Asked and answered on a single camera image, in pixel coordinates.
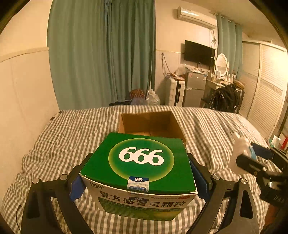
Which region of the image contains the green curtain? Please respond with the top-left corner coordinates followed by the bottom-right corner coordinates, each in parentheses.
top-left (47, 1), bottom-right (156, 110)
top-left (217, 14), bottom-right (243, 78)

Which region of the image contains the white oval vanity mirror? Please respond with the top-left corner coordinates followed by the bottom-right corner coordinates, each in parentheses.
top-left (214, 53), bottom-right (229, 79)

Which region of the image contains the brown patterned bag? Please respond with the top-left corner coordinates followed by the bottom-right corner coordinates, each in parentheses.
top-left (129, 89), bottom-right (145, 100)

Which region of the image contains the black charging cable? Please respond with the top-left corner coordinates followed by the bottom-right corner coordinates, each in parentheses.
top-left (15, 203), bottom-right (23, 232)

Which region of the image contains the silver mini fridge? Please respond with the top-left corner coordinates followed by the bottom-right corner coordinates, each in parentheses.
top-left (183, 72), bottom-right (206, 107)

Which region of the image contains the green white medicine box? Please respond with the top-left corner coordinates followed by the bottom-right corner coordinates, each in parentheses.
top-left (80, 133), bottom-right (198, 221)

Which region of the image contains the open cardboard box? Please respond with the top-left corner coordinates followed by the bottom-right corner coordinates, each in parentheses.
top-left (118, 111), bottom-right (187, 145)

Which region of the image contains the black wall television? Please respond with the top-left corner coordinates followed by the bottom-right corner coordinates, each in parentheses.
top-left (184, 40), bottom-right (215, 67)

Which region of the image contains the black clothes pile on chair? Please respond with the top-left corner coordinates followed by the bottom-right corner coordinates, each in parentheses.
top-left (210, 84), bottom-right (240, 113)

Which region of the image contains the vanity desk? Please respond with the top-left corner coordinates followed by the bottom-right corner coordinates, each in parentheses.
top-left (200, 80), bottom-right (226, 108)

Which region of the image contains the clear water jug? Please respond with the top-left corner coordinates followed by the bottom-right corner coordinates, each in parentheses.
top-left (146, 89), bottom-right (161, 106)

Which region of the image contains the white suitcase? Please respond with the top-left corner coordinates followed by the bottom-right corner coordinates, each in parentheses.
top-left (165, 76), bottom-right (185, 107)

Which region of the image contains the white air conditioner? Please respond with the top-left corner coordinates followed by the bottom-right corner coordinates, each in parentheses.
top-left (177, 7), bottom-right (217, 30)

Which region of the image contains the white louvered wardrobe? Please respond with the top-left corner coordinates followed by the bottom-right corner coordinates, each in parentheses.
top-left (238, 40), bottom-right (287, 139)

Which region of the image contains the clear plastic water bottle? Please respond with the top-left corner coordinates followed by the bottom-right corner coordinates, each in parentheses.
top-left (229, 132), bottom-right (257, 175)

